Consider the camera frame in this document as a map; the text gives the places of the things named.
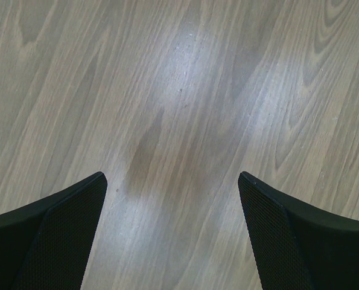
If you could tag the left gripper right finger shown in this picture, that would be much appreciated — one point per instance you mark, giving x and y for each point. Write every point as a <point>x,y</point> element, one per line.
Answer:
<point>297,245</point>

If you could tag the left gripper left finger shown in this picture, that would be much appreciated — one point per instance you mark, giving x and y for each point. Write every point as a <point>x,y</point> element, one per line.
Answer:
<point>46,244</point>

